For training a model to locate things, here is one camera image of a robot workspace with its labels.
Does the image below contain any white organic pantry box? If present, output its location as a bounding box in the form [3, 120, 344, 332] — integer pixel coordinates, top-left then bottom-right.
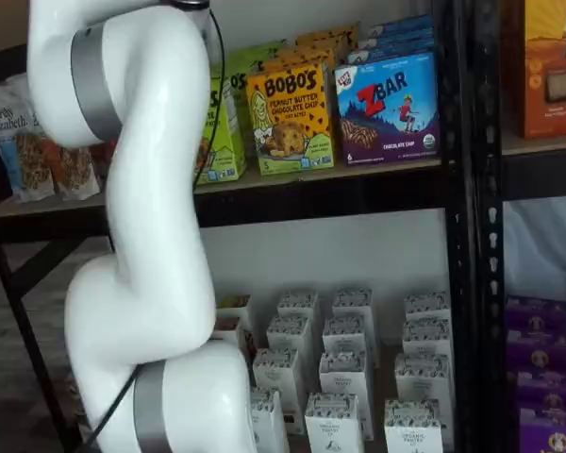
[403, 291, 453, 323]
[251, 347, 304, 394]
[384, 398, 443, 453]
[248, 386, 290, 453]
[276, 292, 321, 323]
[331, 288, 375, 321]
[322, 314, 368, 354]
[401, 317, 453, 356]
[304, 391, 360, 453]
[265, 314, 313, 354]
[318, 350, 370, 396]
[393, 352, 450, 403]

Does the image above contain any black metal shelf rack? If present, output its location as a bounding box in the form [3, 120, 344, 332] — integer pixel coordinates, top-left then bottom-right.
[470, 0, 566, 453]
[0, 0, 478, 453]

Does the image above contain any green Bobo's apple pie box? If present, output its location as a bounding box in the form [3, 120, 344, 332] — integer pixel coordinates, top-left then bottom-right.
[225, 48, 271, 77]
[234, 39, 288, 63]
[223, 69, 252, 162]
[194, 86, 247, 186]

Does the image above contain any orange cardboard snack box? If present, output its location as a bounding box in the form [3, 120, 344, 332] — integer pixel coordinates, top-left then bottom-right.
[517, 0, 566, 141]

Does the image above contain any black cable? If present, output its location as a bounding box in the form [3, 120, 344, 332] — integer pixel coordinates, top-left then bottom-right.
[81, 366, 142, 453]
[195, 3, 228, 186]

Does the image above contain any white carton boxes group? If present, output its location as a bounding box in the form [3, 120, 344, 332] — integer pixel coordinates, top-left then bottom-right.
[210, 282, 454, 453]

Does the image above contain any yellow Bobo's peanut butter box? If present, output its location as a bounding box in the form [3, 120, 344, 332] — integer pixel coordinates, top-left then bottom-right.
[262, 48, 337, 77]
[279, 35, 346, 59]
[294, 22, 360, 49]
[245, 62, 336, 177]

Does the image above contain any blue purple Zbar box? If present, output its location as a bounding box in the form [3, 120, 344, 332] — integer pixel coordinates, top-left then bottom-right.
[369, 13, 435, 40]
[357, 26, 436, 52]
[334, 50, 441, 167]
[346, 39, 436, 66]

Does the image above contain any blue label granola bag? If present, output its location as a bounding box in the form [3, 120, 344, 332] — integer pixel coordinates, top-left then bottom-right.
[0, 86, 57, 205]

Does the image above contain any purple snack box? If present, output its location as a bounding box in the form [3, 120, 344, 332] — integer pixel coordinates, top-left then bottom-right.
[517, 407, 566, 453]
[506, 328, 566, 375]
[506, 294, 566, 332]
[515, 369, 566, 412]

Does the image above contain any wooden shelf board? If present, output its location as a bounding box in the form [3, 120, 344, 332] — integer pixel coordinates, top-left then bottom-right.
[501, 126, 566, 158]
[0, 157, 443, 219]

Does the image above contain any yellow label granola box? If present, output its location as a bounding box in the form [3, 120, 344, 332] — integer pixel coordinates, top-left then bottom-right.
[215, 294, 253, 319]
[211, 314, 243, 349]

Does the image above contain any red label granola bag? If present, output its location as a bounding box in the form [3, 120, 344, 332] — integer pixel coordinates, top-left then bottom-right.
[90, 140, 118, 181]

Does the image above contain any orange label granola bag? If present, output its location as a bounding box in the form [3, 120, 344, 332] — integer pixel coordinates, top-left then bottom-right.
[42, 140, 101, 203]

